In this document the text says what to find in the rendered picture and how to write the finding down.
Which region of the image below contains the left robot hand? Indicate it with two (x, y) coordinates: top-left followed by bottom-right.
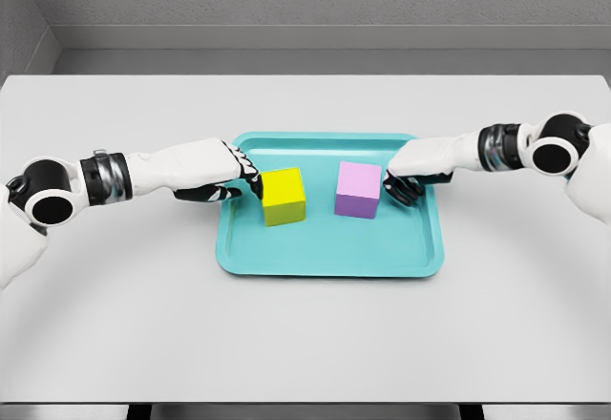
(172, 136), (264, 203)

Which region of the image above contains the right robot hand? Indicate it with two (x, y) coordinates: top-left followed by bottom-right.
(382, 136), (453, 205)

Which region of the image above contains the purple cube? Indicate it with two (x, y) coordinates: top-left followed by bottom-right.
(333, 160), (383, 220)

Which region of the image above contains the yellow cube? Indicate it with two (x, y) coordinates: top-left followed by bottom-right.
(260, 167), (307, 227)

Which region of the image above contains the teal tray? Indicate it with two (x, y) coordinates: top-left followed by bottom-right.
(215, 131), (446, 279)

